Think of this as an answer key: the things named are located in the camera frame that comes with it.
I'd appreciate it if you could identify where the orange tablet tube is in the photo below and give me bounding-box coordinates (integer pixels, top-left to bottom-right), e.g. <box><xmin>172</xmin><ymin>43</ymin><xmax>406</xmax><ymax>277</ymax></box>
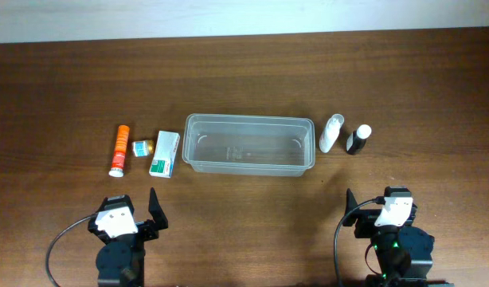
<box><xmin>108</xmin><ymin>125</ymin><xmax>130</xmax><ymax>178</ymax></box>

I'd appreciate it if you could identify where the small jar gold lid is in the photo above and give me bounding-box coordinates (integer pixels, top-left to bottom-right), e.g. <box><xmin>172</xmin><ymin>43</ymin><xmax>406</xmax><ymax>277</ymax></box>
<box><xmin>132</xmin><ymin>140</ymin><xmax>155</xmax><ymax>157</ymax></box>

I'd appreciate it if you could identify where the white green medicine box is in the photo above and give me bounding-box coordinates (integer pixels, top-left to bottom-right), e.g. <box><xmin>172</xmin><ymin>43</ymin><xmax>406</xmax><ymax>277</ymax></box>
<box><xmin>149</xmin><ymin>131</ymin><xmax>180</xmax><ymax>179</ymax></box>

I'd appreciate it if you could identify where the black bottle white cap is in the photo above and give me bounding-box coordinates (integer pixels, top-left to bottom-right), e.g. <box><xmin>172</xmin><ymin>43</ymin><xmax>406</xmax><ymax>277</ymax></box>
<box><xmin>346</xmin><ymin>124</ymin><xmax>372</xmax><ymax>155</ymax></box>

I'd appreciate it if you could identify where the clear plastic container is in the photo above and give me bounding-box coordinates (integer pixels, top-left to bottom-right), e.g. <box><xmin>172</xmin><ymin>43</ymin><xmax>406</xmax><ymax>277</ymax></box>
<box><xmin>182</xmin><ymin>113</ymin><xmax>315</xmax><ymax>177</ymax></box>

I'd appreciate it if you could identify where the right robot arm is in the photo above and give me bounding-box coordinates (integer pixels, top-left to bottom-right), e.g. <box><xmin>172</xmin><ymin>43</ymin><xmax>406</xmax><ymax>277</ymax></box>
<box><xmin>334</xmin><ymin>187</ymin><xmax>451</xmax><ymax>287</ymax></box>

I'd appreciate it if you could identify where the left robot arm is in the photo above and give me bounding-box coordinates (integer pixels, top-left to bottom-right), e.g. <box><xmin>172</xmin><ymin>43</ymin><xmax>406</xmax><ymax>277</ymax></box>
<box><xmin>88</xmin><ymin>189</ymin><xmax>168</xmax><ymax>287</ymax></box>

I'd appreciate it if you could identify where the right black cable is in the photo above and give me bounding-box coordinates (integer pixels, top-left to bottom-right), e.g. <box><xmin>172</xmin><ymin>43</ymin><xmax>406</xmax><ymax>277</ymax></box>
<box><xmin>333</xmin><ymin>198</ymin><xmax>385</xmax><ymax>287</ymax></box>

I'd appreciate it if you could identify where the black cable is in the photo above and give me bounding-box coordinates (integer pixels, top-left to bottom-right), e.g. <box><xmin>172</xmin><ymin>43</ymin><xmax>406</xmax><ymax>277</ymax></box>
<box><xmin>45</xmin><ymin>214</ymin><xmax>98</xmax><ymax>287</ymax></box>
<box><xmin>333</xmin><ymin>198</ymin><xmax>385</xmax><ymax>287</ymax></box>

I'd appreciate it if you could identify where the left black cable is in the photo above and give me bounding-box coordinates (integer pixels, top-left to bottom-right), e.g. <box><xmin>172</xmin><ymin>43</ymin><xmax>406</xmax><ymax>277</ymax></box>
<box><xmin>45</xmin><ymin>214</ymin><xmax>98</xmax><ymax>287</ymax></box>

